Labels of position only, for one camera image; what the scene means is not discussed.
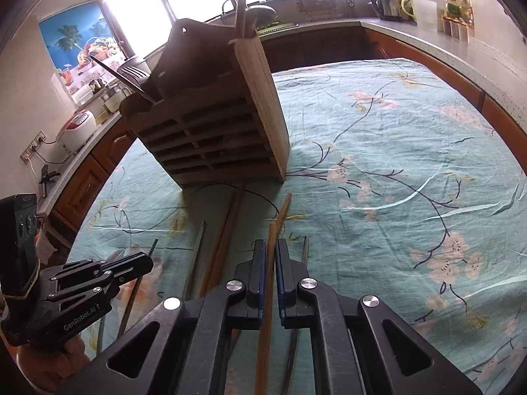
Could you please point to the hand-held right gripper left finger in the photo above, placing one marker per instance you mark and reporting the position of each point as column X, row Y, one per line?
column 262, row 284

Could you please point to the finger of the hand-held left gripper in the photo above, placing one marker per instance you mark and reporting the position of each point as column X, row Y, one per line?
column 123, row 262
column 94, row 292

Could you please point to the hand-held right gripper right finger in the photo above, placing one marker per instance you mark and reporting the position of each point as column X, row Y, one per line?
column 280, row 284

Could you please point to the wooden utensil holder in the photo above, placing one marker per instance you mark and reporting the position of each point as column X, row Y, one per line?
column 214, row 140

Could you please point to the person's left hand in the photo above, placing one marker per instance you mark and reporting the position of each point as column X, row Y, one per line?
column 57, row 364

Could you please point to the wooden base cabinets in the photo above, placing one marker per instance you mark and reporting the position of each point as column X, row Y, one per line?
column 82, row 189

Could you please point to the small black tripod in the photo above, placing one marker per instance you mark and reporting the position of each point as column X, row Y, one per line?
column 46, row 173

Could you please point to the white and red rice cooker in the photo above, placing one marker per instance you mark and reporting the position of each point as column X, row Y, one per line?
column 76, row 131

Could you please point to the floral green tablecloth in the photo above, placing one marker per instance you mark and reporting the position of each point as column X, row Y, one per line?
column 370, row 131

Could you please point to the beach print roller blind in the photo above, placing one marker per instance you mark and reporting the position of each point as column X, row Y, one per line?
column 66, row 37

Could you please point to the large kitchen window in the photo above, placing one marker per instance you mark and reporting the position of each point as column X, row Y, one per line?
column 136, row 8

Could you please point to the green vegetables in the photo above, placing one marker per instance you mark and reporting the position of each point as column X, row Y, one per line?
column 269, row 22

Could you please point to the curved sink faucet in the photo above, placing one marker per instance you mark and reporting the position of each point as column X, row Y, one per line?
column 224, row 5

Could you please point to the grey kitchen countertop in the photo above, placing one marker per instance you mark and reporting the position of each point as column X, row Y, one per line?
column 432, row 45

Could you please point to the steel electric kettle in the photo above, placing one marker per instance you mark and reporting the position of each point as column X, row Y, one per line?
column 385, row 2

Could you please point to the spice jar set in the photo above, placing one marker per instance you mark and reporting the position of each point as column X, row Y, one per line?
column 457, row 8

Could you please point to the wall power outlet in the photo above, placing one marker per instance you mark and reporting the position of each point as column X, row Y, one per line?
column 35, row 144

